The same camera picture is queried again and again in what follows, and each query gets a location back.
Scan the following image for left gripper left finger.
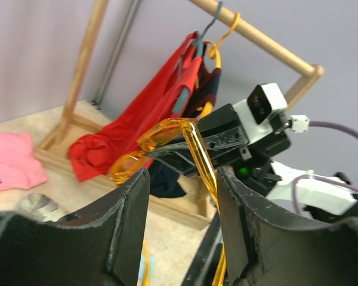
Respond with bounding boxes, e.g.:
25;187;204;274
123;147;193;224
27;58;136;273
0;169;150;285

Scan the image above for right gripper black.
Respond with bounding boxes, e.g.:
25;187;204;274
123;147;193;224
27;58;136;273
147;104;291;185

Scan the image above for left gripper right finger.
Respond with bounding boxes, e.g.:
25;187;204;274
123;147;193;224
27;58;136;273
217;168;358;286

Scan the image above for orange sunglasses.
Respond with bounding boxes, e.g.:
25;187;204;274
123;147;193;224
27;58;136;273
107;117;228;286

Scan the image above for map print glasses case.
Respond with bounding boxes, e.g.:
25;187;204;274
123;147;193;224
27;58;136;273
15;193;69;222

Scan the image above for light blue cloth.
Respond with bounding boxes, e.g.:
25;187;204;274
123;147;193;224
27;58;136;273
138;254;149;283

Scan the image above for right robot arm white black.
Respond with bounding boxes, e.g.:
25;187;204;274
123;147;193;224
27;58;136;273
197;102;358;223

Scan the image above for dark navy shirt hanging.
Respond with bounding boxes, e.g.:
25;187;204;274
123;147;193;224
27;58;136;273
149;67;223;199

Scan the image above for wooden clothes rack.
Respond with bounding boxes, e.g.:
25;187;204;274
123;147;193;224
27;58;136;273
34;1;324;229

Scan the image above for teal hanger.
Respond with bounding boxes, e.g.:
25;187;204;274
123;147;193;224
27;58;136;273
171;1;224;116

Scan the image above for red shirt hanging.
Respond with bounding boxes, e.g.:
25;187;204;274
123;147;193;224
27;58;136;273
68;32;202;182

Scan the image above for yellow hanger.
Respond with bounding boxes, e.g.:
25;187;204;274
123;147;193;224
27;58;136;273
197;12;240;119

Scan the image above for folded pink shirt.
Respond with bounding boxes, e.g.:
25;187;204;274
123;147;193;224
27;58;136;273
0;132;48;191

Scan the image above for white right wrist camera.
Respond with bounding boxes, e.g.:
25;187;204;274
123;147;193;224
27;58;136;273
233;83;288;145

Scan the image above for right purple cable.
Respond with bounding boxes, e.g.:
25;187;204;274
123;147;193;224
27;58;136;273
292;114;358;215

